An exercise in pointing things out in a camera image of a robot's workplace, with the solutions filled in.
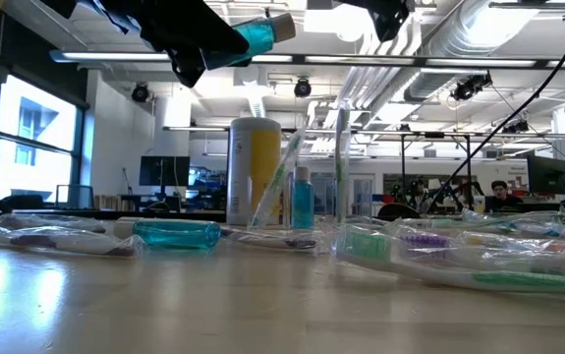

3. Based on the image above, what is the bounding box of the black metal rig frame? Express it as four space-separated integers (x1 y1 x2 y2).
291 128 475 210

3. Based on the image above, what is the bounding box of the black ceiling camera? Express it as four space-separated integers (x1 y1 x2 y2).
451 72 493 103
131 82 151 104
293 77 312 99

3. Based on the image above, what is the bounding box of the large window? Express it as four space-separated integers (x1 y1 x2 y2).
0 73 89 207

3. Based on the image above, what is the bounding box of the teal mouthwash bottle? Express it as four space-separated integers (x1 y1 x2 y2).
113 216 222 251
291 165 315 230
201 13 297 71

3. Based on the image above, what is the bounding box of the pile of packaged toothbrushes right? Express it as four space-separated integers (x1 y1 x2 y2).
333 223 565 298

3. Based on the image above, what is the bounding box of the black computer monitor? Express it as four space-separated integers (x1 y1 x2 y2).
526 154 565 197
138 155 192 188

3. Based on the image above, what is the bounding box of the overhead light bar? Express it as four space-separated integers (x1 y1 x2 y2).
48 47 565 71

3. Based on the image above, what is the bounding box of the white canister yellow label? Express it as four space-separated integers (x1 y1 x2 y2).
226 116 283 227

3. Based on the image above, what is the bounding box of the person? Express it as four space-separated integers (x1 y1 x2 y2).
483 179 524 213

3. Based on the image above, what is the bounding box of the black hanging cable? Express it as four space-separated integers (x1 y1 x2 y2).
426 5 565 213

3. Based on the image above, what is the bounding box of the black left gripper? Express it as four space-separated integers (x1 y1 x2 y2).
40 0 250 89

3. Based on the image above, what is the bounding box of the clear acrylic organizer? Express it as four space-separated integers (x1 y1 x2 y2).
247 174 362 231

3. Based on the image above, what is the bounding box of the orange toothbrush in wrapper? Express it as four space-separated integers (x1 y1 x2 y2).
458 230 565 260

